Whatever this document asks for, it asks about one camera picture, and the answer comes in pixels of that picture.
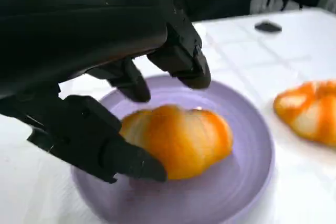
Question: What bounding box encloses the black table grommet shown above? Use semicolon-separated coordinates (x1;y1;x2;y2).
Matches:
254;19;283;34

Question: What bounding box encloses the lilac plate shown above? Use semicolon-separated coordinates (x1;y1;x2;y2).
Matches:
70;75;276;224

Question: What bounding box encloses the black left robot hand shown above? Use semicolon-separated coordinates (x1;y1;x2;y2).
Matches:
0;0;212;184

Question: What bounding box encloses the orange and white bread roll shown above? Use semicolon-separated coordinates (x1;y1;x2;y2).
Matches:
272;80;336;147
119;104;234;180

